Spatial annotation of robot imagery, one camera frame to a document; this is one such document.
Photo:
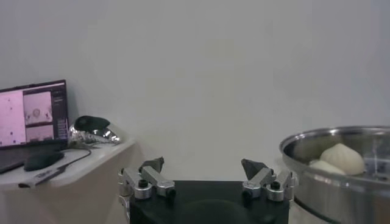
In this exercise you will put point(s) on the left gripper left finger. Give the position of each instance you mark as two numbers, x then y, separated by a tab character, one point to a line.
152	179

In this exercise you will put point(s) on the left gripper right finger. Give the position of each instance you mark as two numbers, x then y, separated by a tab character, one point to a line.
259	179

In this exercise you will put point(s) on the white steamed baozi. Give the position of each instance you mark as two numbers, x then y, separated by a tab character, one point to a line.
324	167
342	158

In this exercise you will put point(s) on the steel perforated steamer basket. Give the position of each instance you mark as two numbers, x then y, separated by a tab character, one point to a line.
335	194

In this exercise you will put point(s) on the white side table with mouse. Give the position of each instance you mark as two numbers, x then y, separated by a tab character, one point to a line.
100	170

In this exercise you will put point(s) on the chrome and black headset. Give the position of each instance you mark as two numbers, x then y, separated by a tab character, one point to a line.
91	128

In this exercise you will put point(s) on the grey usb hub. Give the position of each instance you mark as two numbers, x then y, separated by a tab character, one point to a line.
42	176

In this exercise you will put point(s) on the black computer mouse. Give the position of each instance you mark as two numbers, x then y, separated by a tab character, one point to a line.
42	159

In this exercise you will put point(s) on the black laptop beside mouse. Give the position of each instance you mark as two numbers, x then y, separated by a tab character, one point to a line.
36	115

